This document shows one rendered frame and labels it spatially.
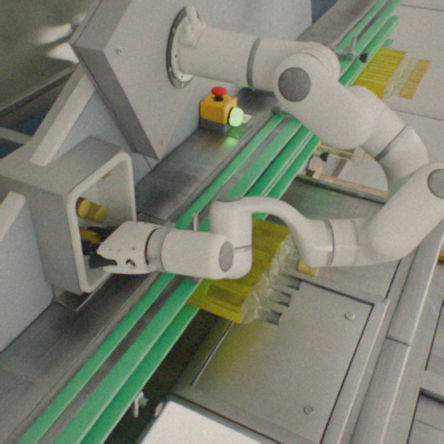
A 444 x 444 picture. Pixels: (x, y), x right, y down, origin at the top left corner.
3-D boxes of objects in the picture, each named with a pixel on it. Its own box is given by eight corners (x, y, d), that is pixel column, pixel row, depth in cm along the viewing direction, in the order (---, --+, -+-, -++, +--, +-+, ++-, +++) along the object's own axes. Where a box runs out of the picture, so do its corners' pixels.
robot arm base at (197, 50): (159, 34, 106) (238, 49, 101) (187, -13, 111) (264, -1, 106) (178, 94, 119) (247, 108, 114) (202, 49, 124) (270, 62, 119)
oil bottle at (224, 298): (162, 295, 125) (252, 329, 117) (161, 276, 121) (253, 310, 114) (175, 279, 128) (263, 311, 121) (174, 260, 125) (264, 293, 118)
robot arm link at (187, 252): (258, 223, 101) (258, 276, 103) (207, 218, 106) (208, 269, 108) (216, 238, 88) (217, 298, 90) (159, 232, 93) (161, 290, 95)
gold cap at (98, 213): (75, 205, 104) (94, 212, 103) (87, 195, 107) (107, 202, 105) (78, 221, 107) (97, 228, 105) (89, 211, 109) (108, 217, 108)
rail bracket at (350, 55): (324, 56, 190) (364, 64, 185) (328, 34, 185) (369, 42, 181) (328, 53, 192) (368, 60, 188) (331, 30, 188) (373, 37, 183)
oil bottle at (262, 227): (211, 235, 141) (292, 263, 134) (211, 218, 138) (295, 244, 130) (221, 223, 145) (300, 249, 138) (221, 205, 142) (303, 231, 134)
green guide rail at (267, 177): (173, 257, 122) (205, 268, 120) (173, 253, 122) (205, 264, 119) (380, 16, 247) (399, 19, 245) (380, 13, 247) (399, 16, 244)
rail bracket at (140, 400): (94, 407, 112) (154, 435, 107) (91, 384, 108) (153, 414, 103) (107, 391, 115) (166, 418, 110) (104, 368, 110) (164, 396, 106)
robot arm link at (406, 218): (315, 183, 109) (339, 160, 94) (423, 180, 111) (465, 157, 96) (322, 269, 106) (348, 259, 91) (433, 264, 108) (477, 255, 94)
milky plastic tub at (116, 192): (47, 284, 106) (86, 299, 103) (23, 182, 93) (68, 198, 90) (103, 231, 119) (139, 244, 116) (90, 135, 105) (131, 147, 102)
